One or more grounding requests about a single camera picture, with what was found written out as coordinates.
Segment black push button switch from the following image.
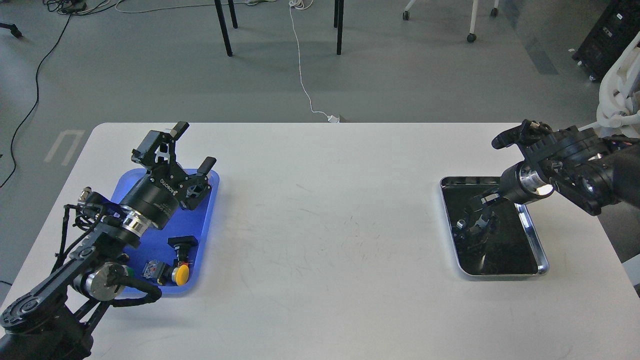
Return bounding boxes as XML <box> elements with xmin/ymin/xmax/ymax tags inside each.
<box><xmin>167</xmin><ymin>235</ymin><xmax>199</xmax><ymax>266</ymax></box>

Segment yellow push button switch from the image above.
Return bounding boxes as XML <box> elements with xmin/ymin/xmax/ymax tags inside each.
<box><xmin>141</xmin><ymin>260</ymin><xmax>190</xmax><ymax>287</ymax></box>

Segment black equipment case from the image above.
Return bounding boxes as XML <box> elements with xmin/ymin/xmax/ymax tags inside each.
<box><xmin>572</xmin><ymin>0</ymin><xmax>640</xmax><ymax>82</ymax></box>

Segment black table legs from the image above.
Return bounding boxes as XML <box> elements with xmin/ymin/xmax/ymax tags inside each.
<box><xmin>214</xmin><ymin>0</ymin><xmax>346</xmax><ymax>57</ymax></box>

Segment silver metal tray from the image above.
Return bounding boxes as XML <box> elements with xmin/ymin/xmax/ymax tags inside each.
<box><xmin>439</xmin><ymin>177</ymin><xmax>549</xmax><ymax>280</ymax></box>

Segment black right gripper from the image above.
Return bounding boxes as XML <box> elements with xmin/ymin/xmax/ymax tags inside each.
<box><xmin>469</xmin><ymin>162</ymin><xmax>554</xmax><ymax>236</ymax></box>

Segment white floor cable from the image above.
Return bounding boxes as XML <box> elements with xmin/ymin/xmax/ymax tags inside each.
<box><xmin>289</xmin><ymin>0</ymin><xmax>341</xmax><ymax>124</ymax></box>

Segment green push button switch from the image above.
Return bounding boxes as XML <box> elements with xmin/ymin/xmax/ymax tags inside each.
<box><xmin>123</xmin><ymin>265</ymin><xmax>135</xmax><ymax>278</ymax></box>

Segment white office chair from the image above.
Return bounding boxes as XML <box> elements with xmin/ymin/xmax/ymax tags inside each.
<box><xmin>578</xmin><ymin>33</ymin><xmax>640</xmax><ymax>138</ymax></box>

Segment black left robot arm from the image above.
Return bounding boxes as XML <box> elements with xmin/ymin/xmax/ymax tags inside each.
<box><xmin>1</xmin><ymin>121</ymin><xmax>217</xmax><ymax>360</ymax></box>

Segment black floor cable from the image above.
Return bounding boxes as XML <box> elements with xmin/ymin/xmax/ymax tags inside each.
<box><xmin>0</xmin><ymin>0</ymin><xmax>116</xmax><ymax>189</ymax></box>

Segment white chair base with casters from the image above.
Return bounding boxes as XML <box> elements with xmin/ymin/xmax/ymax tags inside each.
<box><xmin>401</xmin><ymin>0</ymin><xmax>503</xmax><ymax>44</ymax></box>

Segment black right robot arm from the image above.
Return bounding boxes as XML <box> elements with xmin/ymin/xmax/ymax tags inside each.
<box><xmin>455</xmin><ymin>120</ymin><xmax>639</xmax><ymax>236</ymax></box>

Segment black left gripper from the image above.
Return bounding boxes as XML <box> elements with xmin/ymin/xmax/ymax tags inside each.
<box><xmin>119</xmin><ymin>121</ymin><xmax>217</xmax><ymax>231</ymax></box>

